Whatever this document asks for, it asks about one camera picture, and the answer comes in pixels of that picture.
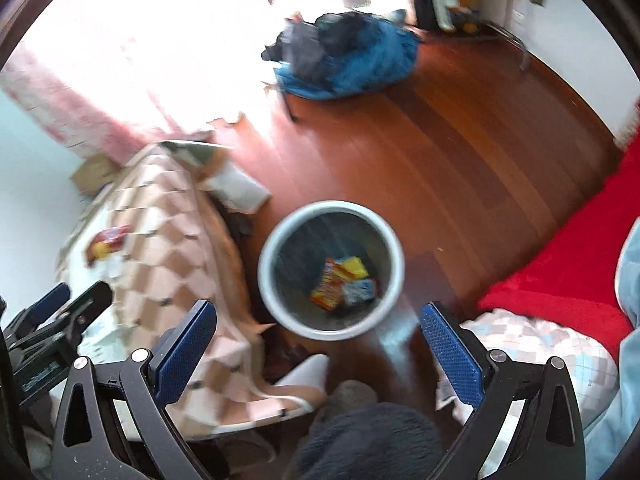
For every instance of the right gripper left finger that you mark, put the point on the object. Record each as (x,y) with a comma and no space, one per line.
(89,442)

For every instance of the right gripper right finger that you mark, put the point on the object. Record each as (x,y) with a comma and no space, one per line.
(547,442)

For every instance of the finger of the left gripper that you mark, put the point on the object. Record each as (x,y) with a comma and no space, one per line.
(75,309)
(33,316)

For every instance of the yellow lemon peel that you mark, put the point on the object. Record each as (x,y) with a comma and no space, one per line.
(98,251)

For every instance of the red snack wrapper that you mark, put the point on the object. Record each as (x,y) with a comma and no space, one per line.
(116,236)

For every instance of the white round trash bin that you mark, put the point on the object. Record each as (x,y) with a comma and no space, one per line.
(293,258)

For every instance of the pastel checkered bedsheet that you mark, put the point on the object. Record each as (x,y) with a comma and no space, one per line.
(592,369)

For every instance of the checkered brown table cloth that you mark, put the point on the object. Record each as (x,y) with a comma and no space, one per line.
(179,250)

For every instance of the brown paper bag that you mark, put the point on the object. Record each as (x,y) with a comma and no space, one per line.
(94,173)

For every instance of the red blanket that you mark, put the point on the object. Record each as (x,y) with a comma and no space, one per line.
(571,280)

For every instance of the pink floral curtain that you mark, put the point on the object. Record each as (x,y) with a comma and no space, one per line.
(80,126)

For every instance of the blue clothes pile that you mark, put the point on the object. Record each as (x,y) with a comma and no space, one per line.
(341,55)

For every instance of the metal clothes rack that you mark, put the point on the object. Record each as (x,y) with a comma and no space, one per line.
(505,34)

